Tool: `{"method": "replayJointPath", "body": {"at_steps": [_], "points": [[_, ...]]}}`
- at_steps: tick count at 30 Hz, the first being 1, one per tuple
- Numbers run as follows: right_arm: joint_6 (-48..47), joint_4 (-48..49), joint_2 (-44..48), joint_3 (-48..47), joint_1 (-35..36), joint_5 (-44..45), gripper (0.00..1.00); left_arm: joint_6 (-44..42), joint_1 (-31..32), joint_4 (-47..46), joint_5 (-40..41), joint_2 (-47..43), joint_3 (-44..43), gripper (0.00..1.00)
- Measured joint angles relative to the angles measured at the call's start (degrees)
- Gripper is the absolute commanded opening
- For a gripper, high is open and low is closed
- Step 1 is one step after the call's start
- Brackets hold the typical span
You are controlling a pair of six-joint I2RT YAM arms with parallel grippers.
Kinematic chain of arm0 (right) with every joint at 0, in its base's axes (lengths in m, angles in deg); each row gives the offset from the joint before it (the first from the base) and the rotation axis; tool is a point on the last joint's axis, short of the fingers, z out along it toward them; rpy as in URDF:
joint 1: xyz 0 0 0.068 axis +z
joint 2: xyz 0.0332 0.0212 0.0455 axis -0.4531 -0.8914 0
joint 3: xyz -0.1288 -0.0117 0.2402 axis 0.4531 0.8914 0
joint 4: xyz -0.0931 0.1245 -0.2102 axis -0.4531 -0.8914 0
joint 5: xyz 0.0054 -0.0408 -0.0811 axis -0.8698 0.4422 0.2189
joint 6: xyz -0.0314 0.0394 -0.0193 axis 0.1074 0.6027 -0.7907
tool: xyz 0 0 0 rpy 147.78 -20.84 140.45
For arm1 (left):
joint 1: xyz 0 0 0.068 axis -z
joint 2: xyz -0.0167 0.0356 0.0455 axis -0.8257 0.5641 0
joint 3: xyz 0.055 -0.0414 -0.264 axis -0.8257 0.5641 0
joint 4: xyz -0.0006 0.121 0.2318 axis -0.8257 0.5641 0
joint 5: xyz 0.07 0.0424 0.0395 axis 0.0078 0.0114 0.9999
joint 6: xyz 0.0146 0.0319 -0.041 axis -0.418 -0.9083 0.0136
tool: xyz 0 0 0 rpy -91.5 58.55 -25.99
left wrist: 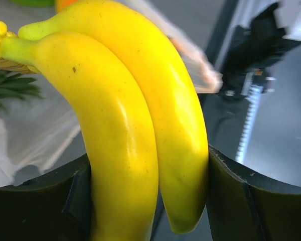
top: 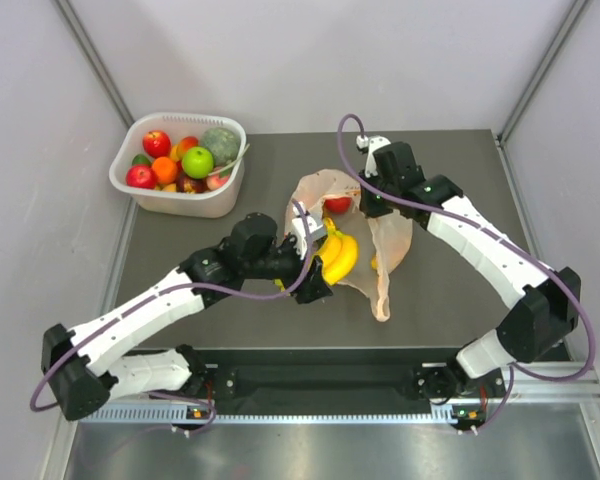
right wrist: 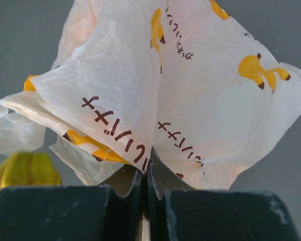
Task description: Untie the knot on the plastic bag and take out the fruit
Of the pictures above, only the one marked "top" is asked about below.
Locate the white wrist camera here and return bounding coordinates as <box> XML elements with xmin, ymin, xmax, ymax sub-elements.
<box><xmin>289</xmin><ymin>199</ymin><xmax>327</xmax><ymax>260</ymax></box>
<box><xmin>356</xmin><ymin>134</ymin><xmax>391</xmax><ymax>178</ymax></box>

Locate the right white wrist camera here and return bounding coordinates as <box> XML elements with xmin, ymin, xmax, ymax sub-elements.
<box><xmin>356</xmin><ymin>134</ymin><xmax>391</xmax><ymax>178</ymax></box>

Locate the small green lime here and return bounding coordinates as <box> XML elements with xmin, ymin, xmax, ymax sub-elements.
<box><xmin>132</xmin><ymin>154</ymin><xmax>152</xmax><ymax>166</ymax></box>

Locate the yellow banana bunch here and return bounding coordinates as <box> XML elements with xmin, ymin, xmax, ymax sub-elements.
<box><xmin>316</xmin><ymin>217</ymin><xmax>359</xmax><ymax>285</ymax></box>

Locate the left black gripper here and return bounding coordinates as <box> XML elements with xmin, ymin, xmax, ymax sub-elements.
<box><xmin>243</xmin><ymin>234</ymin><xmax>333</xmax><ymax>303</ymax></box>

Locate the pink peach with leaf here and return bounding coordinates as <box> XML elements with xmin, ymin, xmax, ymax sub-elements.
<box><xmin>205</xmin><ymin>168</ymin><xmax>232</xmax><ymax>191</ymax></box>

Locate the aluminium frame rail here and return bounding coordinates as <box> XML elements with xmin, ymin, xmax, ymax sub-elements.
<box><xmin>82</xmin><ymin>364</ymin><xmax>600</xmax><ymax>433</ymax></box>

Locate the dark red plum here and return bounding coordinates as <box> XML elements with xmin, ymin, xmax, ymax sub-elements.
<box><xmin>176</xmin><ymin>171</ymin><xmax>207</xmax><ymax>194</ymax></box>

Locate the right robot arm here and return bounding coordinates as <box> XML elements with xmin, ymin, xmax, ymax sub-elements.
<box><xmin>356</xmin><ymin>135</ymin><xmax>581</xmax><ymax>396</ymax></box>

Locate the white plastic fruit basket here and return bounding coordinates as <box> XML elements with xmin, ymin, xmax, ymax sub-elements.
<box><xmin>109</xmin><ymin>112</ymin><xmax>247</xmax><ymax>218</ymax></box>

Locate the translucent orange plastic bag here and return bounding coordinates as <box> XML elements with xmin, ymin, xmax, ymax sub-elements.
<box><xmin>284</xmin><ymin>169</ymin><xmax>413</xmax><ymax>322</ymax></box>

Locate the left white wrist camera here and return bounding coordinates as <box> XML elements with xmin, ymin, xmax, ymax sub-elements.
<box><xmin>289</xmin><ymin>199</ymin><xmax>327</xmax><ymax>260</ymax></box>

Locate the green apple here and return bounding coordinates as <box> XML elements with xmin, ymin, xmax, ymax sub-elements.
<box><xmin>181</xmin><ymin>146</ymin><xmax>214</xmax><ymax>179</ymax></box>

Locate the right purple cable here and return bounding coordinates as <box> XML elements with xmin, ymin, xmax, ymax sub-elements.
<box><xmin>337</xmin><ymin>113</ymin><xmax>596</xmax><ymax>434</ymax></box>

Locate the orange yellow mango in basket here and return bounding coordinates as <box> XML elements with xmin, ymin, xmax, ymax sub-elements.
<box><xmin>169</xmin><ymin>136</ymin><xmax>198</xmax><ymax>162</ymax></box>

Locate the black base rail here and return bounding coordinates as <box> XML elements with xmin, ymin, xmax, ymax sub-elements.
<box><xmin>194</xmin><ymin>347</ymin><xmax>505</xmax><ymax>416</ymax></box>

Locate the green cantaloupe melon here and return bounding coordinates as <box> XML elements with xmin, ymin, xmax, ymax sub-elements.
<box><xmin>199</xmin><ymin>127</ymin><xmax>240</xmax><ymax>167</ymax></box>

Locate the orange fruit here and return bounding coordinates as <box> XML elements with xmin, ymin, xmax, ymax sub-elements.
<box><xmin>151</xmin><ymin>156</ymin><xmax>178</xmax><ymax>185</ymax></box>

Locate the red apple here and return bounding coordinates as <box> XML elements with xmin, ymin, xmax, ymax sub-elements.
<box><xmin>142</xmin><ymin>130</ymin><xmax>172</xmax><ymax>158</ymax></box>
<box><xmin>125</xmin><ymin>165</ymin><xmax>158</xmax><ymax>190</ymax></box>

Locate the red apple in basket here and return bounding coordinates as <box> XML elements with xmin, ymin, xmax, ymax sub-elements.
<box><xmin>142</xmin><ymin>130</ymin><xmax>172</xmax><ymax>158</ymax></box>

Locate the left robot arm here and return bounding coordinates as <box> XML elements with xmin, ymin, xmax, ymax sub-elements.
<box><xmin>41</xmin><ymin>211</ymin><xmax>335</xmax><ymax>421</ymax></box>

